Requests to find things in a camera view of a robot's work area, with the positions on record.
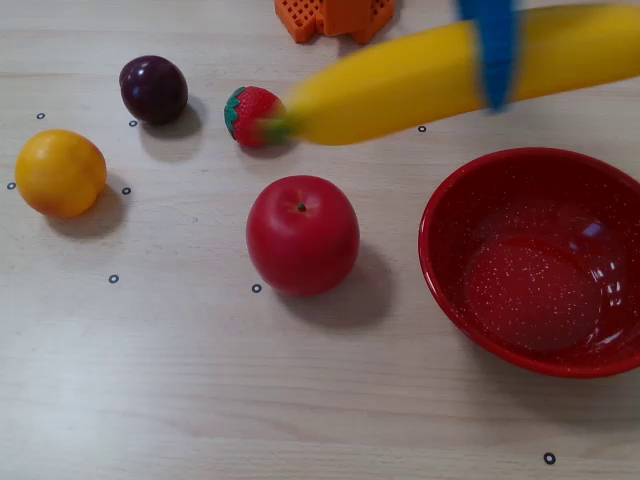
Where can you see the red speckled enamel bowl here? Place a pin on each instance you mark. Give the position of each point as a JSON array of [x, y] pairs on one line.
[[535, 270]]

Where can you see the yellow plastic banana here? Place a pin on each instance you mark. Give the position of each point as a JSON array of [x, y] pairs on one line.
[[400, 85]]

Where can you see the red plastic apple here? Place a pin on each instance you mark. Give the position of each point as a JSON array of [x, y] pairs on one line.
[[302, 240]]

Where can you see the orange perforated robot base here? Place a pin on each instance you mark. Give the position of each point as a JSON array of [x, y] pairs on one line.
[[345, 17]]

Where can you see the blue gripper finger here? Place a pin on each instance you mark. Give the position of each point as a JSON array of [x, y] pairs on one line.
[[495, 50]]

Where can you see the dark purple plastic plum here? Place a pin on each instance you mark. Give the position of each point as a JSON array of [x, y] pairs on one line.
[[152, 90]]

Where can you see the orange plastic citrus fruit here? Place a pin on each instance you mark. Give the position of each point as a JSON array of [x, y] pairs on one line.
[[60, 172]]

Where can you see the red plastic strawberry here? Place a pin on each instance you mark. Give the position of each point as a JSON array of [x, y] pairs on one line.
[[247, 112]]

